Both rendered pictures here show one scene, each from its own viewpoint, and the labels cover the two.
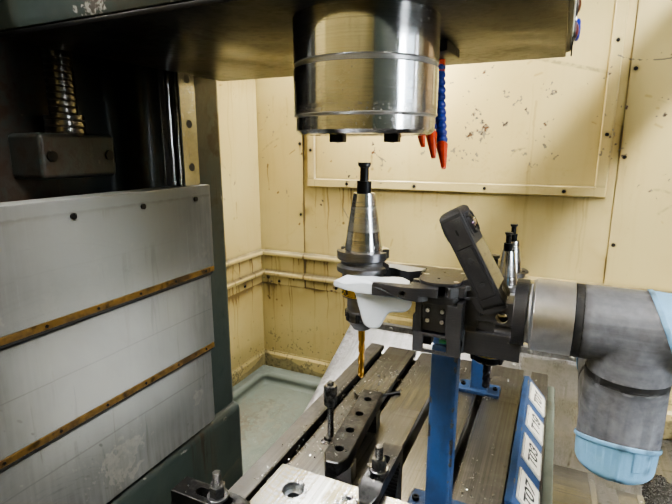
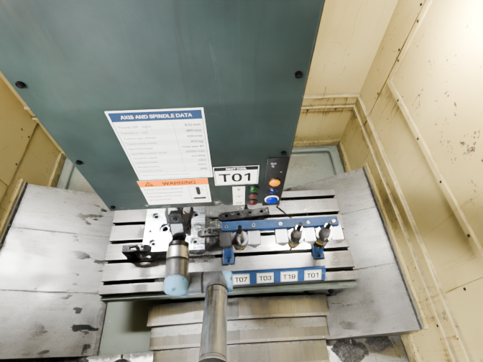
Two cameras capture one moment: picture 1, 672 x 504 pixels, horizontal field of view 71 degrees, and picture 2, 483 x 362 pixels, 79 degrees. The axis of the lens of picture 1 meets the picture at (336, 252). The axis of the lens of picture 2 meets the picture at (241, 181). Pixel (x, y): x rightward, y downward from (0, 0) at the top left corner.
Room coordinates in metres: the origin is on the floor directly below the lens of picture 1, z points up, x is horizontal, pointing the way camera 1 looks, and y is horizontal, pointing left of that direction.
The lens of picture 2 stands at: (0.49, -0.64, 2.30)
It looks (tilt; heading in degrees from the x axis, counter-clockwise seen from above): 56 degrees down; 62
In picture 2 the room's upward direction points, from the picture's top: straight up
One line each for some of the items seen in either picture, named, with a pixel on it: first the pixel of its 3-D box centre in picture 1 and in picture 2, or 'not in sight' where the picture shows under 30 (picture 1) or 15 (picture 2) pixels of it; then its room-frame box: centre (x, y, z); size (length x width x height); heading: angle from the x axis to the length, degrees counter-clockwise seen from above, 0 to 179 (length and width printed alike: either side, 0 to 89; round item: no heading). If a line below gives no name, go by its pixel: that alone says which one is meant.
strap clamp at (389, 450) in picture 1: (379, 486); (211, 234); (0.64, -0.07, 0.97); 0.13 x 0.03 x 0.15; 155
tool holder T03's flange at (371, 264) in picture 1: (362, 259); not in sight; (0.56, -0.03, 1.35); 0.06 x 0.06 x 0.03
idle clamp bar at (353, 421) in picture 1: (354, 436); (244, 216); (0.83, -0.04, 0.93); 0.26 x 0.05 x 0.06; 160
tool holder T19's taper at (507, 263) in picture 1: (506, 266); (297, 231); (0.90, -0.33, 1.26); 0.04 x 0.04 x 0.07
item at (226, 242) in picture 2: not in sight; (226, 240); (0.65, -0.22, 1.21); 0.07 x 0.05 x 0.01; 65
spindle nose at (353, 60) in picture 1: (365, 79); not in sight; (0.56, -0.03, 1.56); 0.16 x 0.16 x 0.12
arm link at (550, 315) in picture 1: (548, 314); (178, 253); (0.47, -0.22, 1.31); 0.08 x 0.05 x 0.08; 155
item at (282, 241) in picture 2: not in sight; (282, 237); (0.85, -0.31, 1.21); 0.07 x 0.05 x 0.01; 65
